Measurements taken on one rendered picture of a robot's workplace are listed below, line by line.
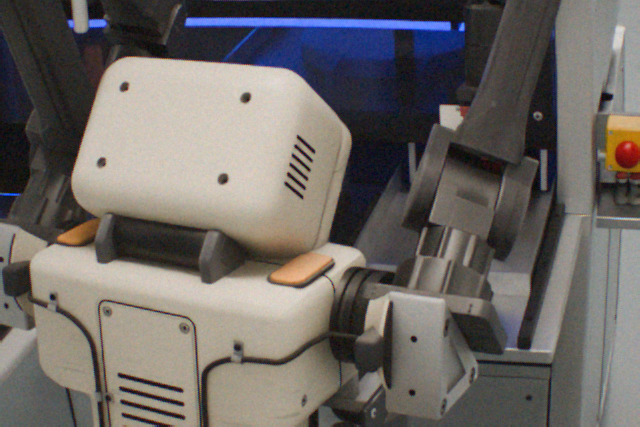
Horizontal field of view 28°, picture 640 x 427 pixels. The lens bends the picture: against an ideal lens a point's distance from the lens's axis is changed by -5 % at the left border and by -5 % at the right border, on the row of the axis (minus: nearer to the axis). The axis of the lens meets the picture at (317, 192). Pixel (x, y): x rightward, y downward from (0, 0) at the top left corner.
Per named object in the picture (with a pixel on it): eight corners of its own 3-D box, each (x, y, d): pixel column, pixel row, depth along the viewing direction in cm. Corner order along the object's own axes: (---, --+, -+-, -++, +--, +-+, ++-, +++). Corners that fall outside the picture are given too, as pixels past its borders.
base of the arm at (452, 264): (353, 296, 111) (486, 317, 106) (380, 212, 115) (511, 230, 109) (380, 336, 118) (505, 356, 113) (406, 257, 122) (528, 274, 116)
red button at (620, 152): (615, 160, 192) (616, 135, 190) (640, 161, 190) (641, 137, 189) (614, 170, 188) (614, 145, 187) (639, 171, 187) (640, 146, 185)
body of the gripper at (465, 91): (515, 92, 173) (515, 38, 171) (506, 106, 164) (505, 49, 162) (468, 90, 175) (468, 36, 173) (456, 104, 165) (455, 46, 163)
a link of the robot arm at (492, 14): (464, 0, 163) (508, 1, 163) (463, -6, 170) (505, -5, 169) (465, 53, 165) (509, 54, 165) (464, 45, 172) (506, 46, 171)
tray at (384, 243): (399, 184, 212) (398, 164, 211) (557, 192, 205) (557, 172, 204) (345, 285, 183) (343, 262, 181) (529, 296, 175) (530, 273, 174)
